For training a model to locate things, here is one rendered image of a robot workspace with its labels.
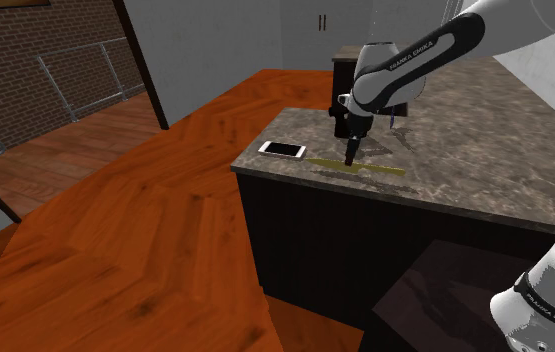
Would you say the dark tall box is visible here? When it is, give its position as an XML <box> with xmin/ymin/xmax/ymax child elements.
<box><xmin>328</xmin><ymin>45</ymin><xmax>410</xmax><ymax>140</ymax></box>

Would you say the olive yellow knife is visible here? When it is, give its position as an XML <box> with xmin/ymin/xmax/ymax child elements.
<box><xmin>304</xmin><ymin>156</ymin><xmax>407</xmax><ymax>177</ymax></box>

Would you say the white smartphone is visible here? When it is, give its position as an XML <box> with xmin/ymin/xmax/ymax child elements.
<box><xmin>257</xmin><ymin>140</ymin><xmax>307</xmax><ymax>160</ymax></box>

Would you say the dark counter with marble top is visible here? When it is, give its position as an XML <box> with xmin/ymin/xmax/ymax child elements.
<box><xmin>229</xmin><ymin>57</ymin><xmax>555</xmax><ymax>334</ymax></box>

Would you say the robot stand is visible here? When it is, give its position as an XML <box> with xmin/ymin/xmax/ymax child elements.
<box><xmin>357</xmin><ymin>238</ymin><xmax>538</xmax><ymax>352</ymax></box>

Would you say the grey metal railing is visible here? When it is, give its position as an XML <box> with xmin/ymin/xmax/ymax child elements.
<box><xmin>36</xmin><ymin>36</ymin><xmax>147</xmax><ymax>124</ymax></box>

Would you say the grey cupboard with dark handles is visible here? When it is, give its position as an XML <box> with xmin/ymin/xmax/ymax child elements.
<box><xmin>280</xmin><ymin>0</ymin><xmax>372</xmax><ymax>72</ymax></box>

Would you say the framed wall picture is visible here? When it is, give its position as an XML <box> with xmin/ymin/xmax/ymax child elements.
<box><xmin>0</xmin><ymin>0</ymin><xmax>52</xmax><ymax>10</ymax></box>

